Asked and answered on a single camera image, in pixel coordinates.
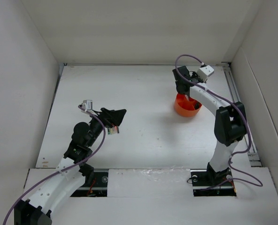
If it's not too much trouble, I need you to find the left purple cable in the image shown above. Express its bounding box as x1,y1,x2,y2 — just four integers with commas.
2,105,106,225

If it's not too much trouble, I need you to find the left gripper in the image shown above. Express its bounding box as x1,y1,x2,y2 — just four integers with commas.
86,108,125,147

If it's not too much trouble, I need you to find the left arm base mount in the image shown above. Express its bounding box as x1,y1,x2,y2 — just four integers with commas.
71,169,108,197

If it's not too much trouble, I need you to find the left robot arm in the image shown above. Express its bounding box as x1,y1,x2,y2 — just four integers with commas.
13,103,127,225

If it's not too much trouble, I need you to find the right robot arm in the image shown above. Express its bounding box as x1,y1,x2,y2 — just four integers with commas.
172,65,247,186

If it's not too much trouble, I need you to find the orange round organizer container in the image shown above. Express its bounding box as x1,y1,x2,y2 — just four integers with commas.
174,94,202,117

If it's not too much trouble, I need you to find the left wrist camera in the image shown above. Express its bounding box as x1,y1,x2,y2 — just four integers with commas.
80,100,93,112

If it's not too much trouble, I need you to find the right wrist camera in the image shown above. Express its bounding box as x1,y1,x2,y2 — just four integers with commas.
196,66,214,83

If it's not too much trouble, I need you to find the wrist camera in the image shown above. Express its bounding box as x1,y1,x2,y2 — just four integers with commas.
80,100,93,112
196,66,214,83

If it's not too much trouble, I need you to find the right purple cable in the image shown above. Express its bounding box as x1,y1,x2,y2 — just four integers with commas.
175,54,263,192

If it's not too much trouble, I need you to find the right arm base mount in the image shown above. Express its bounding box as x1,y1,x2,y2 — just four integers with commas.
187,169,237,197

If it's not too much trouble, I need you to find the purple cable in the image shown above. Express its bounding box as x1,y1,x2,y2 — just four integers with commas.
2,105,106,225
175,54,263,192

